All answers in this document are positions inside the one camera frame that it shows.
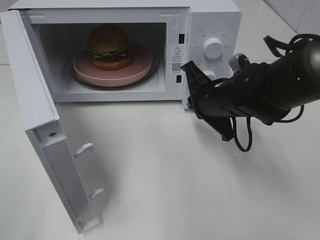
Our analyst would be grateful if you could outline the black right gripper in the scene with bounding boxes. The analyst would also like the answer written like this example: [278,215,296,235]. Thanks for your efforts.
[180,60,270,142]

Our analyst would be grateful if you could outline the white microwave knob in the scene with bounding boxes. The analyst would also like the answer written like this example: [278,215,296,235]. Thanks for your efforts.
[203,70,217,81]
[203,36,224,59]

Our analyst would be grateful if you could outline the burger with lettuce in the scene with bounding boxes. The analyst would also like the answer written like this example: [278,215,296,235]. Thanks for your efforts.
[87,24,133,71]

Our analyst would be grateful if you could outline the pink round plate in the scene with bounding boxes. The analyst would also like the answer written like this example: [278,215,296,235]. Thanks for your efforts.
[72,44,155,87]

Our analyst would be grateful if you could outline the white microwave door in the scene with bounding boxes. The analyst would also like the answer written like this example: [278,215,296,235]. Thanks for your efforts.
[0,10,103,234]

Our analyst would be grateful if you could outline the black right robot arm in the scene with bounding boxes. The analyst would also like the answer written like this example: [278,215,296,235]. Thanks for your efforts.
[181,40,320,141]

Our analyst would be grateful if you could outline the white warning label sticker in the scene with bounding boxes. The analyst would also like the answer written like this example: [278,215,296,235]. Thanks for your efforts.
[169,44,185,73]

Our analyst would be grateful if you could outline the white microwave oven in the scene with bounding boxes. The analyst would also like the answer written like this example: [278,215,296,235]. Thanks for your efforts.
[1,0,242,117]

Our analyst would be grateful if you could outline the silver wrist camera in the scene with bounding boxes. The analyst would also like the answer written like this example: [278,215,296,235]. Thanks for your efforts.
[228,53,250,75]

